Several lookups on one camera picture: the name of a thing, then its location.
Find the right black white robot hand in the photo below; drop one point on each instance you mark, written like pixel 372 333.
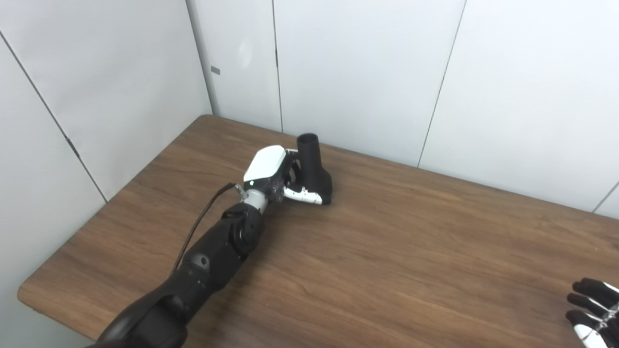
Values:
pixel 597 299

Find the black flared nozzle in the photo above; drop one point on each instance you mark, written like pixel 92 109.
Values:
pixel 314 169

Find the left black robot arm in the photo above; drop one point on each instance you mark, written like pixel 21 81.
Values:
pixel 208 266

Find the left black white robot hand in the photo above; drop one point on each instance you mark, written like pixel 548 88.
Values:
pixel 263 164

